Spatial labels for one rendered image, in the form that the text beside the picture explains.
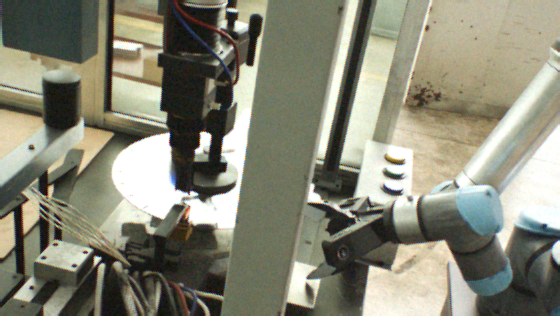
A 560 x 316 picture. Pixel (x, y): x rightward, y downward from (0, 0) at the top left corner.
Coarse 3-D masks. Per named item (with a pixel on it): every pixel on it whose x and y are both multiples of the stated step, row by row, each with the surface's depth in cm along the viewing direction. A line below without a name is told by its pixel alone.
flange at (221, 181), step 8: (232, 168) 118; (200, 176) 113; (208, 176) 114; (216, 176) 114; (224, 176) 115; (232, 176) 115; (200, 184) 111; (208, 184) 112; (216, 184) 112; (224, 184) 113; (232, 184) 114
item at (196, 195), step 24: (144, 144) 123; (240, 144) 129; (120, 168) 114; (144, 168) 115; (168, 168) 116; (240, 168) 120; (120, 192) 107; (144, 192) 108; (168, 192) 109; (192, 192) 110; (216, 192) 112; (192, 216) 104; (216, 216) 105
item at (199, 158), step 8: (216, 144) 104; (216, 152) 104; (200, 160) 105; (208, 160) 105; (216, 160) 105; (224, 160) 106; (176, 168) 104; (184, 168) 105; (192, 168) 105; (200, 168) 105; (208, 168) 105; (216, 168) 106; (224, 168) 106; (184, 176) 105; (192, 176) 107; (184, 184) 106; (192, 184) 108; (184, 192) 107
